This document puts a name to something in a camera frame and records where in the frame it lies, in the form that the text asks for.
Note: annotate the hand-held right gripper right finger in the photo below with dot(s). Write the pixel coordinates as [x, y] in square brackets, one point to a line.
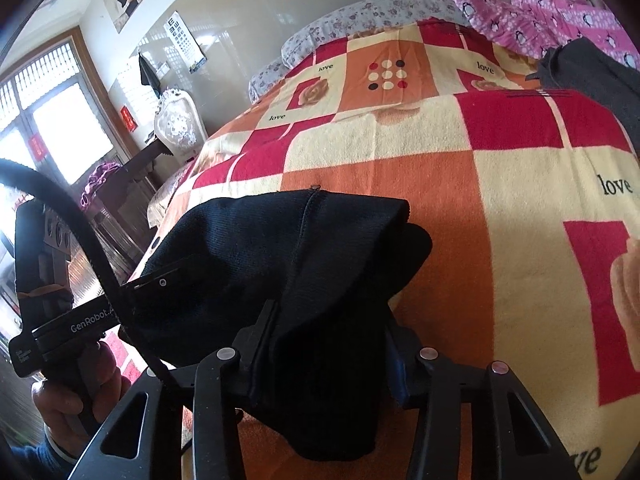
[400, 380]

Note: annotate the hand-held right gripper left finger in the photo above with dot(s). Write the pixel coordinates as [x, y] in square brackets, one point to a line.
[252, 345]

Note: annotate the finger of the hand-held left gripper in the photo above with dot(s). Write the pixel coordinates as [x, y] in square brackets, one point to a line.
[150, 283]

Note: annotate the black pants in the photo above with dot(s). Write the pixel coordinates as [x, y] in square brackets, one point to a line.
[280, 260]

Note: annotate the person's left forearm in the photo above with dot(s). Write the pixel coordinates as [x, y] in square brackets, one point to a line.
[35, 460]

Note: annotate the person's left hand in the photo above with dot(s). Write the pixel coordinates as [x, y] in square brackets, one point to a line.
[52, 405]

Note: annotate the dark wooden desk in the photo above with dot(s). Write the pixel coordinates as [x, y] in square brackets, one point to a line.
[135, 170]

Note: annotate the purple cloth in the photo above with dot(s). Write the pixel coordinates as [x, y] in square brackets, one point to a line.
[100, 177]

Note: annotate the white ornate chair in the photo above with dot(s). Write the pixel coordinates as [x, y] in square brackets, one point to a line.
[177, 125]

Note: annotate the wooden framed window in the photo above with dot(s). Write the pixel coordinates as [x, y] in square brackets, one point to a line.
[65, 130]

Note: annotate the red paper door sign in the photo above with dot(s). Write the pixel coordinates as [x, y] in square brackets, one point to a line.
[36, 146]

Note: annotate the red orange checked blanket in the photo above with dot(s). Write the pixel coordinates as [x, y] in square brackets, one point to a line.
[400, 185]

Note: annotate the hanging black cloth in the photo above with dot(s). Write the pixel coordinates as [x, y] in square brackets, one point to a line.
[148, 75]

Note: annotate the small grey floral pillow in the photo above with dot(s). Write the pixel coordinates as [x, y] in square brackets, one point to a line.
[265, 77]

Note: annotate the eye chart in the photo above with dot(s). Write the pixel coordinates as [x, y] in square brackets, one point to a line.
[184, 40]

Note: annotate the large grey floral pillow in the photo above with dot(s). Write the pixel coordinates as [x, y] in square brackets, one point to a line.
[360, 15]

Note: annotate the dark grey garment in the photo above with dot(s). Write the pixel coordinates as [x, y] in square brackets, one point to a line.
[590, 70]

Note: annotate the pink printed quilt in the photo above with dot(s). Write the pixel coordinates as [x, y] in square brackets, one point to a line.
[500, 15]

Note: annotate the red paper wall sign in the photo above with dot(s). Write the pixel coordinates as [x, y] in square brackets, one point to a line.
[128, 119]

